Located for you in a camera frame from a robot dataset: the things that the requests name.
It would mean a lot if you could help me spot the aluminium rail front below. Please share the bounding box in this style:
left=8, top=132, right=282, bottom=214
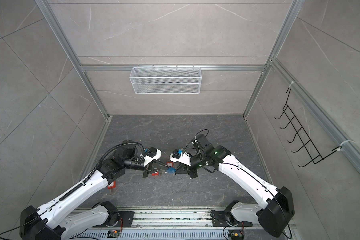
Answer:
left=46, top=206, right=298, bottom=240

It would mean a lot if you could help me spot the blue padlock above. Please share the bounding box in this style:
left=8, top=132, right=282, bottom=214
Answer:
left=166, top=168, right=176, bottom=174

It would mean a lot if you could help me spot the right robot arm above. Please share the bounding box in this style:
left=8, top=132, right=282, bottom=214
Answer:
left=170, top=132, right=295, bottom=238

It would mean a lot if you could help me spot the white wire mesh basket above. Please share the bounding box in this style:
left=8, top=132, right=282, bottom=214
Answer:
left=130, top=67, right=202, bottom=95

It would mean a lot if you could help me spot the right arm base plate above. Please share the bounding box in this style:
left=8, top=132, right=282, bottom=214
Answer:
left=210, top=210, right=253, bottom=227

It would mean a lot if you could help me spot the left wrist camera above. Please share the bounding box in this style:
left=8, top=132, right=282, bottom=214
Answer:
left=143, top=147, right=162, bottom=167

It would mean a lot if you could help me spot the black wire hook rack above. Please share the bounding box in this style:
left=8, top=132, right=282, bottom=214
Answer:
left=274, top=88, right=343, bottom=168

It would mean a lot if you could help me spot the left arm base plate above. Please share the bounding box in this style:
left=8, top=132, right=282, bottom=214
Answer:
left=106, top=211, right=135, bottom=228

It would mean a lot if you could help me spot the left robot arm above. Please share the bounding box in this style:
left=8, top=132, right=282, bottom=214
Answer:
left=17, top=141, right=162, bottom=240

